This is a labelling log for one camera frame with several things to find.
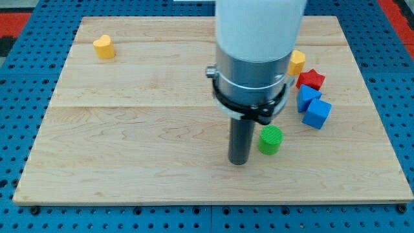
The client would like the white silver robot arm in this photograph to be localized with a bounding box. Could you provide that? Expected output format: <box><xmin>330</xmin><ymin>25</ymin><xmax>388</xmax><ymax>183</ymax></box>
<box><xmin>208</xmin><ymin>0</ymin><xmax>307</xmax><ymax>125</ymax></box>

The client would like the blue cube block lower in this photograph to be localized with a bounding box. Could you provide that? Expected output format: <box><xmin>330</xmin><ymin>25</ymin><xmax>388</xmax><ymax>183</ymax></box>
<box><xmin>302</xmin><ymin>98</ymin><xmax>332</xmax><ymax>129</ymax></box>

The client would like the green cylinder block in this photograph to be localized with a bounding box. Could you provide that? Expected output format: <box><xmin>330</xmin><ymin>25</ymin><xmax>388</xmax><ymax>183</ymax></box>
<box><xmin>257</xmin><ymin>125</ymin><xmax>284</xmax><ymax>155</ymax></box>

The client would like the wooden board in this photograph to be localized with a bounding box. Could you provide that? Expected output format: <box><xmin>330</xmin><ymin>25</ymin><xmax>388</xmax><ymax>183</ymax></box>
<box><xmin>13</xmin><ymin>16</ymin><xmax>413</xmax><ymax>206</ymax></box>

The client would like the yellow heart block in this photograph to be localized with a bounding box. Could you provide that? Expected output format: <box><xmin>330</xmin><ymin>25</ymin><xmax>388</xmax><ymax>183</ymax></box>
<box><xmin>93</xmin><ymin>34</ymin><xmax>116</xmax><ymax>59</ymax></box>

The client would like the red star block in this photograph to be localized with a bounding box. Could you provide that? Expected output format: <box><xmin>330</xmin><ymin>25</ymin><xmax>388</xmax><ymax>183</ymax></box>
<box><xmin>296</xmin><ymin>69</ymin><xmax>325</xmax><ymax>91</ymax></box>

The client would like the yellow pentagon block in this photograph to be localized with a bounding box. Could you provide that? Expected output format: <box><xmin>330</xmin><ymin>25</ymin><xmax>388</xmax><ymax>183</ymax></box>
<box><xmin>287</xmin><ymin>50</ymin><xmax>306</xmax><ymax>76</ymax></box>

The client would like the blue block upper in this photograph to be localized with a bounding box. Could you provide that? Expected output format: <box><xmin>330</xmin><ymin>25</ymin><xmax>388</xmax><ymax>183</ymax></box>
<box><xmin>296</xmin><ymin>84</ymin><xmax>322</xmax><ymax>113</ymax></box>

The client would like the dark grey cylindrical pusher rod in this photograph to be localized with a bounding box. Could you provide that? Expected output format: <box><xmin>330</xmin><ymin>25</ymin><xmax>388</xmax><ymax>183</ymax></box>
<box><xmin>228</xmin><ymin>119</ymin><xmax>255</xmax><ymax>165</ymax></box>

